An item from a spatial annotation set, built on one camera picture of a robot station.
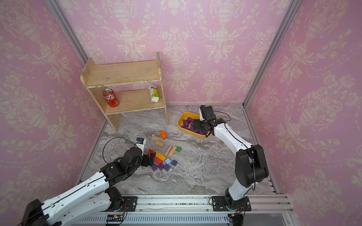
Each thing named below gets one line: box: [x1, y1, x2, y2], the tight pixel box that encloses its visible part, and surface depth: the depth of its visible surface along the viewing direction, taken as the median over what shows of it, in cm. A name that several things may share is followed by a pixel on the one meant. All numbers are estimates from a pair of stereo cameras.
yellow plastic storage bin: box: [177, 112, 211, 139], surface depth 108 cm
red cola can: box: [102, 88, 120, 108], surface depth 86 cm
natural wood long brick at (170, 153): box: [167, 145, 177, 157], surface depth 94 cm
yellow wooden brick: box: [155, 151, 167, 162], surface depth 91 cm
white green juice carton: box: [148, 84, 160, 103], surface depth 94 cm
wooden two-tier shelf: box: [80, 51, 170, 132], surface depth 85 cm
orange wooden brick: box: [160, 130, 167, 140], surface depth 102 cm
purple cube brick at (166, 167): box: [163, 163, 171, 172], surface depth 87 cm
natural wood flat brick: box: [154, 139, 165, 149], surface depth 98 cm
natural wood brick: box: [151, 136, 162, 142], surface depth 102 cm
